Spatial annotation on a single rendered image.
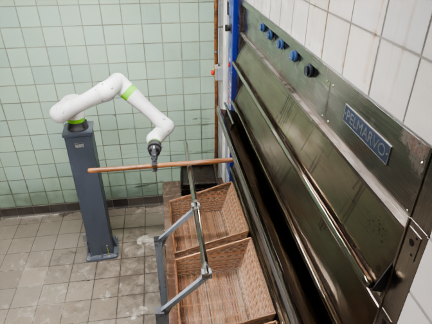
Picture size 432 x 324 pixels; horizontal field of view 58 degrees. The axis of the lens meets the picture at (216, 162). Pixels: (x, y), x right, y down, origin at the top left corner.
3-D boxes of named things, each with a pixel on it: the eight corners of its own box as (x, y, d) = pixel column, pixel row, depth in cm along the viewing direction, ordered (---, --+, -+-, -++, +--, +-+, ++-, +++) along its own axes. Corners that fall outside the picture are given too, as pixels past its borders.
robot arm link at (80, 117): (61, 125, 274) (55, 99, 264) (72, 116, 287) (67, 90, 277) (78, 126, 271) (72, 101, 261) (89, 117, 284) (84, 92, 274)
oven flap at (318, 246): (237, 104, 259) (247, 76, 251) (359, 354, 108) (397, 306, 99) (230, 102, 258) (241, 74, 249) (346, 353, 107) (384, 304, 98)
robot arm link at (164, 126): (128, 99, 266) (123, 103, 256) (139, 87, 263) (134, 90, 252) (168, 135, 273) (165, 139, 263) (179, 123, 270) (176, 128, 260)
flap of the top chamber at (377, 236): (238, 65, 246) (249, 34, 237) (379, 291, 94) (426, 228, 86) (231, 63, 245) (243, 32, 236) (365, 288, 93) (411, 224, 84)
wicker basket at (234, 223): (232, 209, 301) (233, 179, 287) (249, 263, 253) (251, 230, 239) (168, 216, 294) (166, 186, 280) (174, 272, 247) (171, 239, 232)
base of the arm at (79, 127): (69, 117, 297) (68, 110, 294) (90, 116, 300) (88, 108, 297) (66, 133, 275) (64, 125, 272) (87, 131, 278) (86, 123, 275)
